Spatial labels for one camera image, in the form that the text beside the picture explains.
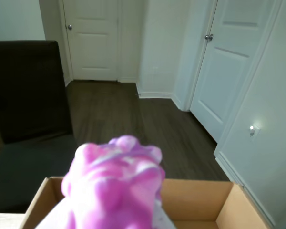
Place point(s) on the silver closet door pull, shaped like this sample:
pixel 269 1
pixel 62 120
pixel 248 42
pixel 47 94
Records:
pixel 253 130

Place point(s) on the white panel door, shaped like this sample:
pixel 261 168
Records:
pixel 228 71
pixel 90 47

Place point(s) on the brown cardboard box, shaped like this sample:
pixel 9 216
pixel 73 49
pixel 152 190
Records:
pixel 205 202

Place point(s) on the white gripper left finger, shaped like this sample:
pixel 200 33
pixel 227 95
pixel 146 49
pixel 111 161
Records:
pixel 54 217

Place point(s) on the pink purple knobbly ball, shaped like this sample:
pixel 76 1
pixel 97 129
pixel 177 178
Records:
pixel 114 186

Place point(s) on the white plain closet door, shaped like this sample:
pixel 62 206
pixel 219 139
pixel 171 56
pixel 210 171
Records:
pixel 276 155

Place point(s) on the silver round door knob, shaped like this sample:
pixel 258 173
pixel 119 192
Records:
pixel 209 37
pixel 69 27

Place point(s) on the black sofa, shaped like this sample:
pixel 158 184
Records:
pixel 26 95

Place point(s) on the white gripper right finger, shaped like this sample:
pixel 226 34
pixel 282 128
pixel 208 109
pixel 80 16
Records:
pixel 163 217

